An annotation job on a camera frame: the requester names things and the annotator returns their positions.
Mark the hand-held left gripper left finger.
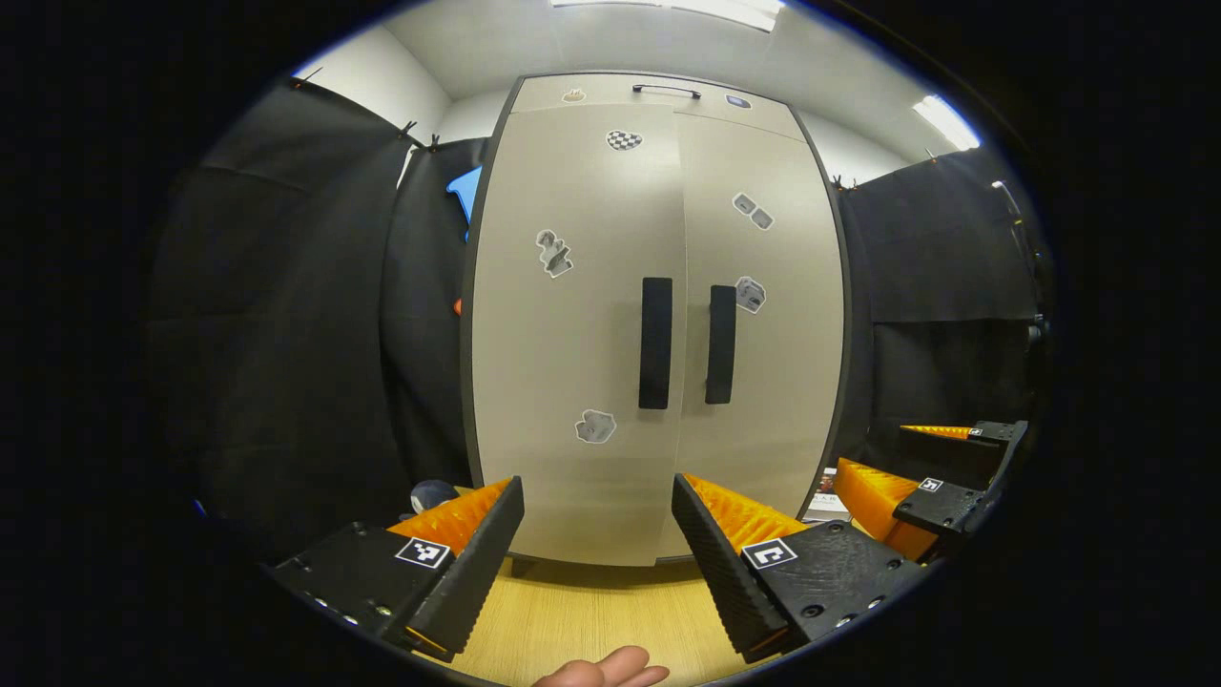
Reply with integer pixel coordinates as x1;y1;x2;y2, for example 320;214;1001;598
262;475;528;664

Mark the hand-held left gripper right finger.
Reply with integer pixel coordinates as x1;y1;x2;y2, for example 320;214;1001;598
671;472;928;666

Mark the grey shoe cabinet door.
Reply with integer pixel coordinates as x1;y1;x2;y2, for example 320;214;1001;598
461;100;690;566
656;107;852;564

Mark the grey cabinet drawer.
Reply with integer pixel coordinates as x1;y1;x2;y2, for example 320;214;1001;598
512;73;807;142

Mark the penguin plush toy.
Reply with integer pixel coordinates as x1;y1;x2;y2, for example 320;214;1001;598
410;479;462;516

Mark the white cover book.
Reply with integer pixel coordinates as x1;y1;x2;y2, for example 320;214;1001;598
801;468;852;524

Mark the ceiling light panel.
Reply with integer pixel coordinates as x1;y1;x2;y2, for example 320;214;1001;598
548;0;785;34
911;94;982;152

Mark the black door handle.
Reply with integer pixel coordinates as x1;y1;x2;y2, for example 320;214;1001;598
704;284;738;406
638;277;674;411

